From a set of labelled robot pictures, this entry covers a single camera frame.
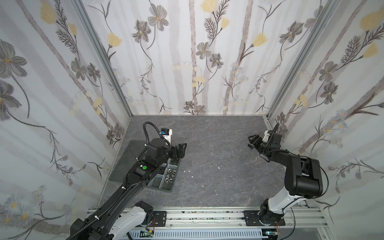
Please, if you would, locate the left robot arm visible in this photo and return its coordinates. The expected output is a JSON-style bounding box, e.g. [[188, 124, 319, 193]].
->
[[68, 138, 187, 240]]

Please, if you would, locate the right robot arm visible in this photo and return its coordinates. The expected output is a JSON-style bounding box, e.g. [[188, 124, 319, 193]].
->
[[248, 131, 328, 226]]

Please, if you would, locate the green compartment organizer box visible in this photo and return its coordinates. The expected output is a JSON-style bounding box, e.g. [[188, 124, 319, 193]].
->
[[108, 140, 182, 193]]

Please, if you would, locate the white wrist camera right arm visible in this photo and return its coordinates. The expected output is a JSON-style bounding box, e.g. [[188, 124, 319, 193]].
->
[[263, 131, 271, 143]]

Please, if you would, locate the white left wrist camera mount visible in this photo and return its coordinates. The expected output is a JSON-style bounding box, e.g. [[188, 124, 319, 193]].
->
[[161, 128, 173, 143]]

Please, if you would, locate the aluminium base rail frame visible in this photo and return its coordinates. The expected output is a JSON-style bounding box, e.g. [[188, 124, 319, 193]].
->
[[80, 191, 334, 240]]

